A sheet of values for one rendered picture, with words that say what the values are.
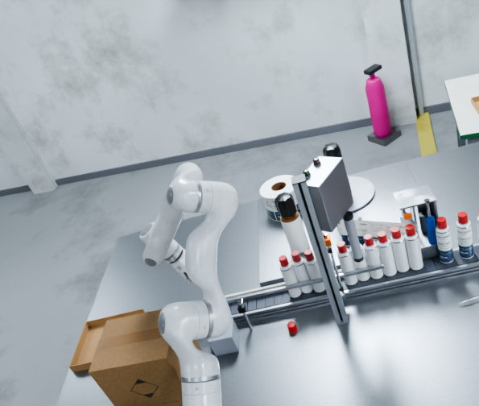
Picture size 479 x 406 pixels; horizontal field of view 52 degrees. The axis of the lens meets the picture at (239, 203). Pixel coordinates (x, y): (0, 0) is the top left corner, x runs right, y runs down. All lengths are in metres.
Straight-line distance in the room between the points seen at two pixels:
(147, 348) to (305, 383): 0.57
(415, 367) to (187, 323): 0.79
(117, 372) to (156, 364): 0.15
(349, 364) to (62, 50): 4.46
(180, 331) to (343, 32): 3.60
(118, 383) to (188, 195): 0.77
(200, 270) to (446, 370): 0.87
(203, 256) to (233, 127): 3.76
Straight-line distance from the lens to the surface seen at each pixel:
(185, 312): 1.54
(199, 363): 1.56
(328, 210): 1.63
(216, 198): 1.51
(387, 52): 4.61
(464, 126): 3.09
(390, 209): 2.39
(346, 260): 1.96
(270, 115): 5.06
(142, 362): 1.79
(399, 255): 2.00
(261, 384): 1.92
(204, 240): 1.51
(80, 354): 2.45
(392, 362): 1.86
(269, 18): 4.71
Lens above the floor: 2.32
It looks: 32 degrees down
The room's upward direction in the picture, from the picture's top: 22 degrees counter-clockwise
